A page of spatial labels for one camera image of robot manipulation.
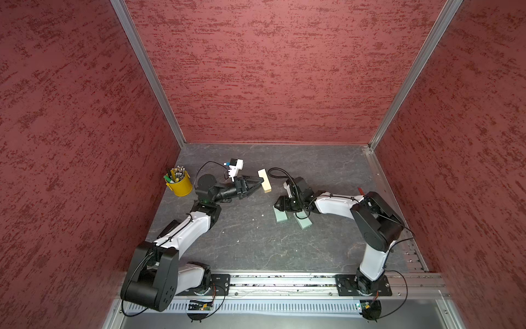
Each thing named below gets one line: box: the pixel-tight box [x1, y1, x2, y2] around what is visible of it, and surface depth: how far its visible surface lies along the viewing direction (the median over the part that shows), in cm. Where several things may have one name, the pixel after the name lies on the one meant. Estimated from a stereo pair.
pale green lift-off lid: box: [293, 209, 313, 230], surface depth 89 cm
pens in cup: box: [163, 165, 186, 184], surface depth 92 cm
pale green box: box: [272, 205, 289, 223], surface depth 92 cm
